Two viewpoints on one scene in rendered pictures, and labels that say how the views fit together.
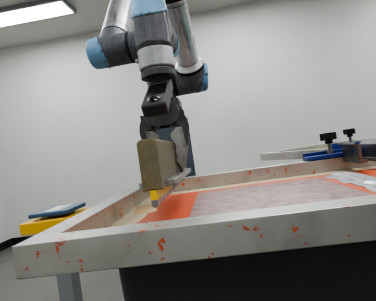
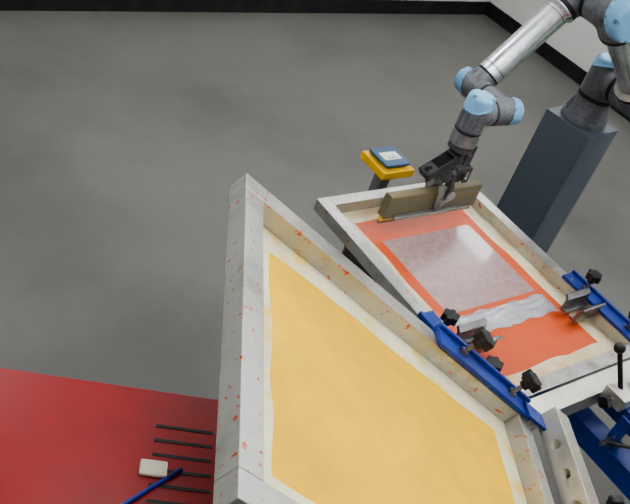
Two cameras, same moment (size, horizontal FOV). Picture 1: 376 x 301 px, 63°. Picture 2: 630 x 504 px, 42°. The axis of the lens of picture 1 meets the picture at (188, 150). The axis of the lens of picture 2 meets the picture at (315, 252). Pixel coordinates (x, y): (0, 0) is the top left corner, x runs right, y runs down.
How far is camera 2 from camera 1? 196 cm
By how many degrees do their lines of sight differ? 52
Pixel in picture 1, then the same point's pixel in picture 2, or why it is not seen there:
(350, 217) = (390, 287)
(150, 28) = (463, 121)
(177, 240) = (351, 244)
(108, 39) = (469, 84)
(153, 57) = (454, 139)
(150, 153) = (387, 201)
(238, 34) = not seen: outside the picture
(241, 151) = not seen: outside the picture
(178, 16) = (613, 52)
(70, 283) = not seen: hidden behind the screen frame
